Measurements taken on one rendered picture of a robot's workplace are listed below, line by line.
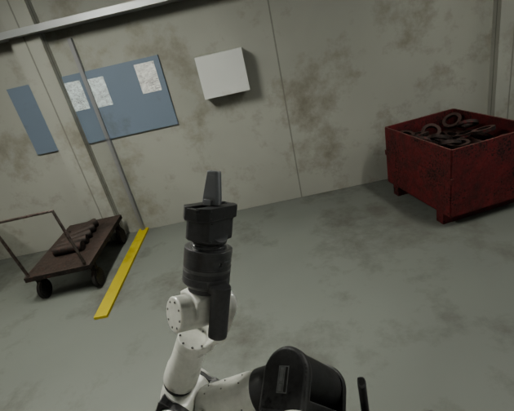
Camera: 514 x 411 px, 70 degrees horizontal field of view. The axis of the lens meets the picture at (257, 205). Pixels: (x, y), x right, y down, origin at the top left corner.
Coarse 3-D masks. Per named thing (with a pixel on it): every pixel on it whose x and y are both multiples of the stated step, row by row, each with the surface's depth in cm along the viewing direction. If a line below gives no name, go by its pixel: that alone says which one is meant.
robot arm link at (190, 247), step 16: (192, 208) 62; (208, 208) 62; (224, 208) 65; (192, 224) 64; (208, 224) 62; (224, 224) 67; (192, 240) 64; (208, 240) 63; (224, 240) 67; (192, 256) 64; (208, 256) 63; (224, 256) 65; (192, 272) 64; (208, 272) 64; (224, 272) 66
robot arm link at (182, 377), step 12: (168, 360) 76; (180, 360) 72; (192, 360) 71; (168, 372) 74; (180, 372) 73; (192, 372) 73; (168, 384) 75; (180, 384) 74; (192, 384) 75; (204, 384) 81; (168, 396) 75; (180, 396) 76; (192, 396) 77; (168, 408) 74; (180, 408) 74; (192, 408) 75
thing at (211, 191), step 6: (210, 174) 65; (216, 174) 64; (210, 180) 65; (216, 180) 65; (210, 186) 65; (216, 186) 65; (204, 192) 66; (210, 192) 65; (216, 192) 65; (204, 198) 66; (210, 198) 65; (216, 198) 65; (204, 204) 65; (210, 204) 65; (216, 204) 65
